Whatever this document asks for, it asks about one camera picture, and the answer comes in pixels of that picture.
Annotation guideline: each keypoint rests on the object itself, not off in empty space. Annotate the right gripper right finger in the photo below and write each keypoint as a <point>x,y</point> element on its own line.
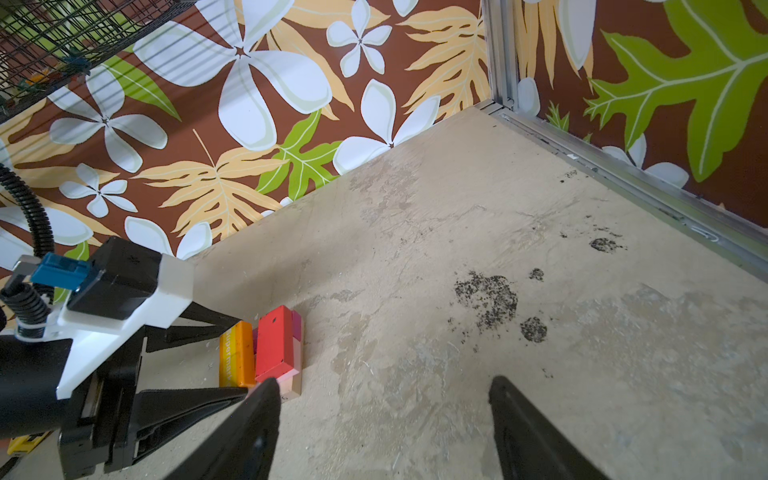
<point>529,446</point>

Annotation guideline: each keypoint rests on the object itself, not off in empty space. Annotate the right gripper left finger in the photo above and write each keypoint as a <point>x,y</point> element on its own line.
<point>244,445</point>

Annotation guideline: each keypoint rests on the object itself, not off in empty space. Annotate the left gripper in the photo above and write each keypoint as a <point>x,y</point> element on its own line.
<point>105,421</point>

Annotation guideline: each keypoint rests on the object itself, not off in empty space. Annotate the pink wood block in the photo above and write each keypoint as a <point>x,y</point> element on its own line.
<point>289,381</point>

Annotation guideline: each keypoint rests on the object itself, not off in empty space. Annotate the orange cylinder block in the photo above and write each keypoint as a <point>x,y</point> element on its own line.
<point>237,357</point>

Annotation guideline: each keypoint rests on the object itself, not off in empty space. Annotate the red wood block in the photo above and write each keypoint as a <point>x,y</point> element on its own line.
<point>274,354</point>

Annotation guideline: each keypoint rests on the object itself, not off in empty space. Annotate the magenta wood block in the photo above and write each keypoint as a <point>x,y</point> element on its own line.
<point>298,332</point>

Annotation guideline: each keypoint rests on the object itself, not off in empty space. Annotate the yellow tape measure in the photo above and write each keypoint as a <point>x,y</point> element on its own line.
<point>23,445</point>

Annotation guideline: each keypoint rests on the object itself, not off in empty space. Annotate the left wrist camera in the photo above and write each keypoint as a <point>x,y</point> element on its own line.
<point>97,304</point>

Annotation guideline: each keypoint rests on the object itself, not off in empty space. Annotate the black wire basket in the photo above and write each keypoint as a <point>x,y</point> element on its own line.
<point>46,44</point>

